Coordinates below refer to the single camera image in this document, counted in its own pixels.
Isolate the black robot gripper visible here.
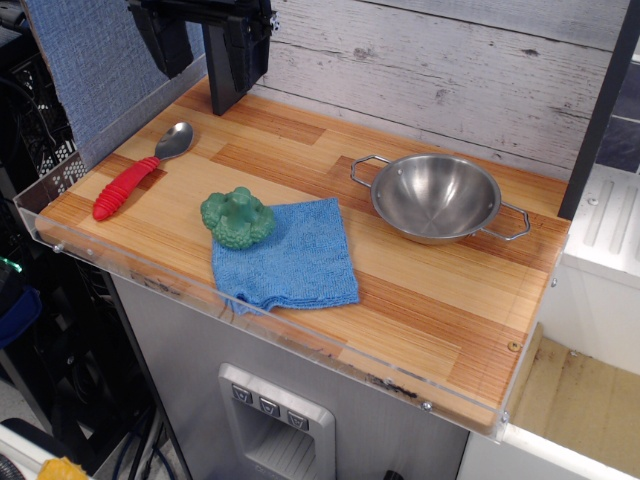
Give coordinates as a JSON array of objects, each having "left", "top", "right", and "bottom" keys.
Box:
[{"left": 129, "top": 0, "right": 274, "bottom": 92}]

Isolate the stainless steel mixing bowl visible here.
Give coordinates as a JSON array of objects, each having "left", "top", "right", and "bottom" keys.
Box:
[{"left": 350, "top": 153, "right": 531, "bottom": 245}]

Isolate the blue fabric panel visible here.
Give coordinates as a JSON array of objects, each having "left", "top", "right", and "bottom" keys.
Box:
[{"left": 22, "top": 0, "right": 206, "bottom": 168}]

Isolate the green toy broccoli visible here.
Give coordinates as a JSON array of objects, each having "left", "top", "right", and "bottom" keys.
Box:
[{"left": 200, "top": 186, "right": 276, "bottom": 250}]

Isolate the black plastic crate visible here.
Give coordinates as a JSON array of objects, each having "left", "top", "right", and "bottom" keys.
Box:
[{"left": 1, "top": 53, "right": 77, "bottom": 177}]

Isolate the blue folded cloth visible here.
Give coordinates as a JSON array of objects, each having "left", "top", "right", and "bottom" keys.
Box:
[{"left": 212, "top": 198, "right": 359, "bottom": 315}]

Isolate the grey water dispenser panel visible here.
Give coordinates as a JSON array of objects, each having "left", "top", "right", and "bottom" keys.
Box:
[{"left": 218, "top": 363, "right": 337, "bottom": 479}]

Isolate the silver toy fridge cabinet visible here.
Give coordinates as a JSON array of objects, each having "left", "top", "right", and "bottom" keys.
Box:
[{"left": 115, "top": 278, "right": 468, "bottom": 479}]

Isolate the yellow object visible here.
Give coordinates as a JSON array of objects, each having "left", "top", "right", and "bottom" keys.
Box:
[{"left": 36, "top": 457, "right": 89, "bottom": 480}]

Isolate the white toy sink counter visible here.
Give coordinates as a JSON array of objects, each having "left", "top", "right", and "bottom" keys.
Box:
[{"left": 459, "top": 165, "right": 639, "bottom": 479}]

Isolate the black left vertical post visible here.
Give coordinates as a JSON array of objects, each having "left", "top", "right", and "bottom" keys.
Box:
[{"left": 203, "top": 25, "right": 246, "bottom": 116}]

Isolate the black vertical post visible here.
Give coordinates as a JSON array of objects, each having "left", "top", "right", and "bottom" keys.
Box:
[
  {"left": 203, "top": 25, "right": 246, "bottom": 116},
  {"left": 557, "top": 0, "right": 639, "bottom": 220}
]

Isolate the red handled metal spoon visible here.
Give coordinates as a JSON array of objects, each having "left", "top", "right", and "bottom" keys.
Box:
[{"left": 92, "top": 122, "right": 194, "bottom": 221}]

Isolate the clear acrylic guard rail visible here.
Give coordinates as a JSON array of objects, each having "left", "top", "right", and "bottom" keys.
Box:
[{"left": 16, "top": 80, "right": 569, "bottom": 438}]

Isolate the black right vertical post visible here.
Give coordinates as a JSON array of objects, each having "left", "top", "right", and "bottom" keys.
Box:
[{"left": 557, "top": 0, "right": 639, "bottom": 220}]

